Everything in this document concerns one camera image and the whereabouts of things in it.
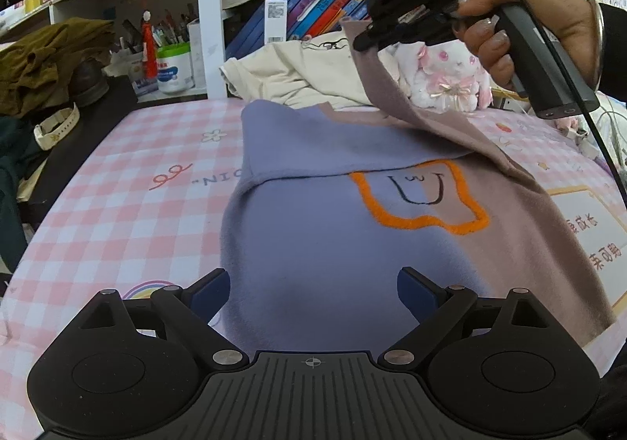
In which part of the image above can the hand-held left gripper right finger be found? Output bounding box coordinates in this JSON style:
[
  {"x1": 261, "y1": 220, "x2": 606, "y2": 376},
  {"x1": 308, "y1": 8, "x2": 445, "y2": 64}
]
[{"x1": 378, "y1": 266, "x2": 552, "y2": 368}]

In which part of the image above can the row of blue books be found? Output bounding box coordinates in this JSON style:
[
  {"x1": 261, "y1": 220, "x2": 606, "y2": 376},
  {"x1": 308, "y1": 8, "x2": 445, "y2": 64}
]
[{"x1": 224, "y1": 0, "x2": 379, "y2": 62}]

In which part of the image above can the olive green cloth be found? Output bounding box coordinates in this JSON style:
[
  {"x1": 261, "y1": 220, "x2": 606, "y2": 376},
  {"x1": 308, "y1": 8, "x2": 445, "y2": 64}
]
[{"x1": 0, "y1": 17, "x2": 119, "y2": 118}]

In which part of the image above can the person's right hand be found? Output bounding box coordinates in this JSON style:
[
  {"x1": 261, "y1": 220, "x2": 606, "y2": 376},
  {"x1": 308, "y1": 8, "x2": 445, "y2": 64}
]
[{"x1": 451, "y1": 0, "x2": 602, "y2": 100}]

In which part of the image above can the pink and white plush toy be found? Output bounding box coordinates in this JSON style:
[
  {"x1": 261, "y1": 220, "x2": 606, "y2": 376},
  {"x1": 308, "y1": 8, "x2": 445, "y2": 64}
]
[{"x1": 391, "y1": 38, "x2": 495, "y2": 114}]

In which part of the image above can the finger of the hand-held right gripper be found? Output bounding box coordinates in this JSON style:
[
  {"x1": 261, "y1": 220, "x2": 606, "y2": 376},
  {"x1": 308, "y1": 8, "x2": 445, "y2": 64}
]
[{"x1": 353, "y1": 15, "x2": 458, "y2": 53}]

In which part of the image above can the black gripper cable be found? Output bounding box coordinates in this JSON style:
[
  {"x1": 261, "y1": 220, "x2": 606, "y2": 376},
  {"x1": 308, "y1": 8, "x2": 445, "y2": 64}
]
[{"x1": 482, "y1": 0, "x2": 627, "y2": 211}]

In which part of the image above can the white jar with blue label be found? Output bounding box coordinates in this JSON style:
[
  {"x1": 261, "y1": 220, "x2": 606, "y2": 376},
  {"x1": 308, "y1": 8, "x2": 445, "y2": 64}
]
[{"x1": 156, "y1": 42, "x2": 194, "y2": 95}]

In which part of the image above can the pink checked blanket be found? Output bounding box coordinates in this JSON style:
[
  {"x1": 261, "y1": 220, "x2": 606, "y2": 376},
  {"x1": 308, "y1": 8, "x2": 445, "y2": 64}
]
[{"x1": 0, "y1": 96, "x2": 627, "y2": 426}]

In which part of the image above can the dark green cloth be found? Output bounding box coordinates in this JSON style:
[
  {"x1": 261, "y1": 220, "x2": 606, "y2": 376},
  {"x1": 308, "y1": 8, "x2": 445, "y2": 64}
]
[{"x1": 0, "y1": 115, "x2": 47, "y2": 276}]

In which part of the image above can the bunch of pens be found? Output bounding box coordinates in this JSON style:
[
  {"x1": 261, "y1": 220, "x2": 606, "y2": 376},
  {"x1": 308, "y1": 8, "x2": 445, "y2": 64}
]
[{"x1": 118, "y1": 3, "x2": 201, "y2": 55}]

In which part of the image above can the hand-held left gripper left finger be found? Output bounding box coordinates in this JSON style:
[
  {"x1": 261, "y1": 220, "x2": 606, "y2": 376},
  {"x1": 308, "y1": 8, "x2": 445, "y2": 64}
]
[{"x1": 74, "y1": 267, "x2": 251, "y2": 369}]

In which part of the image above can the cream wristwatch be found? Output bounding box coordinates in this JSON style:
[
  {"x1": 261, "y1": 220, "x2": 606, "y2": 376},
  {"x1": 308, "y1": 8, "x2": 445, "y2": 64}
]
[{"x1": 33, "y1": 103, "x2": 81, "y2": 151}]

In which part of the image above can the cream shirt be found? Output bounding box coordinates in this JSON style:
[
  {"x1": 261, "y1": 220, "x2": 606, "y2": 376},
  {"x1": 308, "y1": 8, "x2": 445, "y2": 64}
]
[{"x1": 219, "y1": 31, "x2": 385, "y2": 111}]

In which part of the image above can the white bookshelf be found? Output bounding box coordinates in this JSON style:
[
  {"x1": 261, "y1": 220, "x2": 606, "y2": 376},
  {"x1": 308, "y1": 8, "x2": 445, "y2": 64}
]
[{"x1": 0, "y1": 0, "x2": 596, "y2": 104}]

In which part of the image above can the silver bracelet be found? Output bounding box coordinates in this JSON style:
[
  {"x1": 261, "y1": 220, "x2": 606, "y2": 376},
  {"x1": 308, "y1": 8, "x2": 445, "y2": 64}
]
[{"x1": 586, "y1": 0, "x2": 606, "y2": 94}]

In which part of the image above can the blue and mauve sweater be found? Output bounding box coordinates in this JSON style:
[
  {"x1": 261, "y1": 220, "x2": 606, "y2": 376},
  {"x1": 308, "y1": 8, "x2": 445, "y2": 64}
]
[{"x1": 219, "y1": 19, "x2": 619, "y2": 349}]

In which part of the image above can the white cable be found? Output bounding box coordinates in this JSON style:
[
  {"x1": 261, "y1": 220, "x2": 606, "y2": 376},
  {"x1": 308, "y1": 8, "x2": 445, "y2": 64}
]
[{"x1": 575, "y1": 94, "x2": 627, "y2": 186}]

